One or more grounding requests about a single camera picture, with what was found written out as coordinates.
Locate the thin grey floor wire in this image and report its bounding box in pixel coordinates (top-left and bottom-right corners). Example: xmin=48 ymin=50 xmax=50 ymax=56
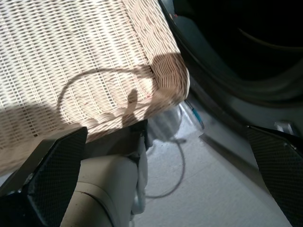
xmin=144 ymin=137 xmax=187 ymax=199

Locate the pale woven laundry basket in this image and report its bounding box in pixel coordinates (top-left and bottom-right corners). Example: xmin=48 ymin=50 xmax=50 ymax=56
xmin=0 ymin=0 xmax=191 ymax=175

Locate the grey washing machine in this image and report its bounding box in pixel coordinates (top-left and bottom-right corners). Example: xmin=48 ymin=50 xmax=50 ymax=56
xmin=157 ymin=0 xmax=303 ymax=197

